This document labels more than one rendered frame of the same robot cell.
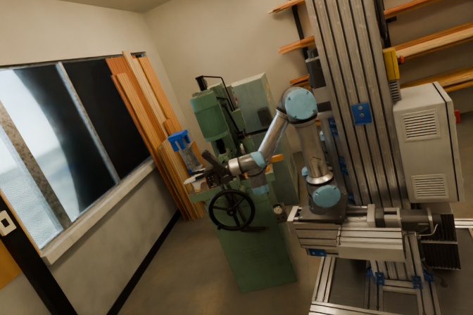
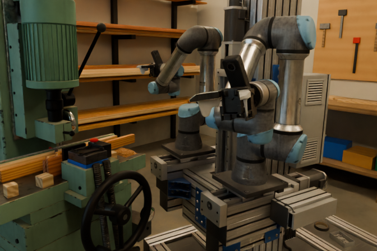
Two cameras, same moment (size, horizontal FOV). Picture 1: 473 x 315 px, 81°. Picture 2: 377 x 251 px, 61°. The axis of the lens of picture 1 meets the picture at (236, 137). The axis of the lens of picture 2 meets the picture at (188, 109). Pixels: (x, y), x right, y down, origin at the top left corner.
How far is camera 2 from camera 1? 1.33 m
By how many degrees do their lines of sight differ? 61
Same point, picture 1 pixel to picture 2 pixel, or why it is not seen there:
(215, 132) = (70, 73)
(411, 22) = (134, 48)
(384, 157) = not seen: hidden behind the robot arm
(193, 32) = not seen: outside the picture
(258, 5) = not seen: outside the picture
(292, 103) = (310, 26)
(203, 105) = (65, 13)
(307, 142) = (300, 79)
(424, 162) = (311, 126)
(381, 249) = (325, 205)
